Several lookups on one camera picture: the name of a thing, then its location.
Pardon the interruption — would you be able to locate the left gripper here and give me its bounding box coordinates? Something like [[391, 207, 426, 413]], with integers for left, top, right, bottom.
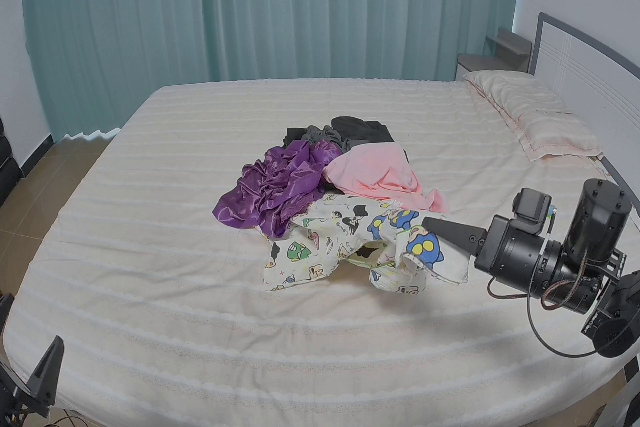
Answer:
[[0, 292, 65, 427]]

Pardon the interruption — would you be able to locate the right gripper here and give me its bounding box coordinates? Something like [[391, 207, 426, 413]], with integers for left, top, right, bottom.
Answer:
[[474, 214, 567, 303]]

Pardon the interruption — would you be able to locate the white printed pyjama top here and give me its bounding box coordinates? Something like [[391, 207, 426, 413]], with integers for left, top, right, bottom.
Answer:
[[263, 194, 468, 296]]

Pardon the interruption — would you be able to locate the bed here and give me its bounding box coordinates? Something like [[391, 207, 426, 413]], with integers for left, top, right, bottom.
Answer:
[[0, 12, 640, 427]]

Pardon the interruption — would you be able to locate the cream pillow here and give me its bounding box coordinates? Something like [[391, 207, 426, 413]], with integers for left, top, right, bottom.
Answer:
[[464, 70, 604, 161]]

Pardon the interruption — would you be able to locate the pink garment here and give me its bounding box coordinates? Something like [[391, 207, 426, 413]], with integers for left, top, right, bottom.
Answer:
[[322, 142, 450, 216]]

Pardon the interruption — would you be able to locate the black chest of drawers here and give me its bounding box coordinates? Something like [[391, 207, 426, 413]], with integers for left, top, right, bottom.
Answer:
[[0, 117, 22, 205]]

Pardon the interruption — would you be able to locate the grey white bedside table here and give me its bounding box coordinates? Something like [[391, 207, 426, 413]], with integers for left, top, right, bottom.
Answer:
[[456, 27, 532, 80]]

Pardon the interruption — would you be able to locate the black garment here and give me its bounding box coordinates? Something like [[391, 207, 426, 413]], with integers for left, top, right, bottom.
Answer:
[[282, 116, 411, 165]]

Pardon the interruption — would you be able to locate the grey garment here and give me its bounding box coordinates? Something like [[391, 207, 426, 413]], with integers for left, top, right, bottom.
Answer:
[[300, 125, 348, 153]]

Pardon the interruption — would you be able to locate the purple satin garment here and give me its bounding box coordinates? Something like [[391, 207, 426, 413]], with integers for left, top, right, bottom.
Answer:
[[212, 140, 341, 238]]

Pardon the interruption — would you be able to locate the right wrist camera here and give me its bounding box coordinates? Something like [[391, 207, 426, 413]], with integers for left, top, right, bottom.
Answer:
[[511, 188, 557, 236]]

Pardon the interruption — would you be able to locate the black cable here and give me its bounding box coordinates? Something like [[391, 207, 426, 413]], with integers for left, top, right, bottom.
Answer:
[[526, 255, 608, 358]]

